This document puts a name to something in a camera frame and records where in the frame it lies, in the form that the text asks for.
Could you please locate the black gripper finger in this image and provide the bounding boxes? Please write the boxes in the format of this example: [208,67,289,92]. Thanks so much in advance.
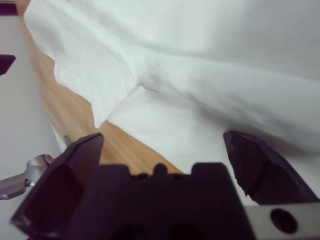
[222,130,315,206]
[9,132,105,237]

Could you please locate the white t-shirt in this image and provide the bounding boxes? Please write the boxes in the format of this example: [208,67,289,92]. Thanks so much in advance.
[23,0,320,207]

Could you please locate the dark block on floor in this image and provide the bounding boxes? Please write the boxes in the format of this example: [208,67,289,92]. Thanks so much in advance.
[0,0,18,16]
[0,54,17,76]

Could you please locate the silver metal frame part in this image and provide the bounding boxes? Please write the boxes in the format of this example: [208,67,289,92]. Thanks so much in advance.
[0,153,55,201]

